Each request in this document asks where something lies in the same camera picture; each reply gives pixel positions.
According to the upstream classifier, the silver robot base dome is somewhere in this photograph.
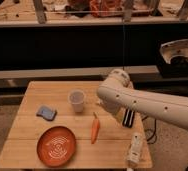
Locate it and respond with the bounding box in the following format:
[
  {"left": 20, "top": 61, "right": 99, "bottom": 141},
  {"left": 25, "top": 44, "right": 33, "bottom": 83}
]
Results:
[{"left": 160, "top": 39, "right": 188, "bottom": 64}]

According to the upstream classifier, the orange ribbed plate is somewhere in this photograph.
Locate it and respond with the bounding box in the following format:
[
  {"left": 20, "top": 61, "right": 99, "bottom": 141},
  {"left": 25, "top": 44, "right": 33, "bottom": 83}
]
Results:
[{"left": 36, "top": 126, "right": 76, "bottom": 167}]

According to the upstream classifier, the black cable on floor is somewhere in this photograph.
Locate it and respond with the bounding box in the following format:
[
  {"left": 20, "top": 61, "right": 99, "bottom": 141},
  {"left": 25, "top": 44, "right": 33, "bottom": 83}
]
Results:
[{"left": 141, "top": 114, "right": 159, "bottom": 145}]

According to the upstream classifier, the blue sponge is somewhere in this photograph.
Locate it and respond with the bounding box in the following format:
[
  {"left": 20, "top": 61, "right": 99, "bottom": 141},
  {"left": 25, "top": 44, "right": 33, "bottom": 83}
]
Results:
[{"left": 36, "top": 106, "right": 57, "bottom": 121}]

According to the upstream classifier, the wooden table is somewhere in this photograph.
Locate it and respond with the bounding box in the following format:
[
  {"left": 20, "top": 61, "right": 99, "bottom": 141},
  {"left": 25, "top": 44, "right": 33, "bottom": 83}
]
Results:
[{"left": 0, "top": 81, "right": 144, "bottom": 169}]

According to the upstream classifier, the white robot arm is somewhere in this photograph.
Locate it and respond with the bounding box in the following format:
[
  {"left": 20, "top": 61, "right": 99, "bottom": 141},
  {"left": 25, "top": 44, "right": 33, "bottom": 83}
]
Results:
[{"left": 96, "top": 69, "right": 188, "bottom": 130}]

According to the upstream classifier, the orange object on shelf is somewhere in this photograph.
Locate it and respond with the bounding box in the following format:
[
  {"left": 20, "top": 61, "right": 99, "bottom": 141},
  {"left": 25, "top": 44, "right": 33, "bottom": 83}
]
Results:
[{"left": 89, "top": 0, "right": 122, "bottom": 17}]

